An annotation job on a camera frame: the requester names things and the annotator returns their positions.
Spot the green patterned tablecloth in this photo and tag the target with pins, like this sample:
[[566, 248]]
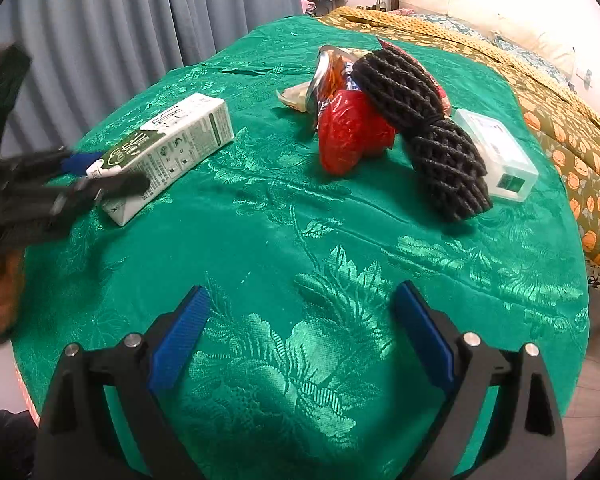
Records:
[[280, 240]]

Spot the red plastic bag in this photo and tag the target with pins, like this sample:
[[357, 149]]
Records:
[[352, 132]]

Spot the teal patterned pillow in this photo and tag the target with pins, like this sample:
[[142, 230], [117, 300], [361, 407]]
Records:
[[450, 22]]

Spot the wall outlet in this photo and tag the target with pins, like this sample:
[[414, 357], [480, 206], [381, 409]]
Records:
[[586, 79]]

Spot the clear plastic box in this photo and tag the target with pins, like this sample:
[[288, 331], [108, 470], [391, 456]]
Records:
[[485, 135]]

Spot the red snack packet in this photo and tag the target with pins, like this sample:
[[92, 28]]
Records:
[[392, 50]]

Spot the person's left hand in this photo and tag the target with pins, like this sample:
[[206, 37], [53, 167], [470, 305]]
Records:
[[2, 290]]

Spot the grey-blue curtain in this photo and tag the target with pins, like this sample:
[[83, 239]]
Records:
[[105, 20]]

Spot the dark cloth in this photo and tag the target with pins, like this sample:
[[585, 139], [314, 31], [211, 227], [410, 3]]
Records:
[[5, 445]]

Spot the white and green milk carton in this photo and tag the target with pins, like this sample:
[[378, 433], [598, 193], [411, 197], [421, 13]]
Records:
[[180, 135]]

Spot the orange printed blanket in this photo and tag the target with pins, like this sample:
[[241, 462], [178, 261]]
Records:
[[570, 150]]

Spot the white pillow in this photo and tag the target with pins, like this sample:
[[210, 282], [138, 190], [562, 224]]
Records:
[[480, 5]]

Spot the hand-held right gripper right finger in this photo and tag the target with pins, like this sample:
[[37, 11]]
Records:
[[422, 340]]

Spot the black foam net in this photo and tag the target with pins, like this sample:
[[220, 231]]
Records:
[[450, 170], [395, 85]]

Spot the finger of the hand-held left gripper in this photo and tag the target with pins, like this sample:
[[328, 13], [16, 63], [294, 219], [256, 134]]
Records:
[[82, 162], [115, 185]]

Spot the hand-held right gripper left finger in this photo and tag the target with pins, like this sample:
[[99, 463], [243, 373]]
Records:
[[180, 340]]

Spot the silver snack bag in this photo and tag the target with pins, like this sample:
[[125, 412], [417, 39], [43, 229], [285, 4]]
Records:
[[330, 75]]

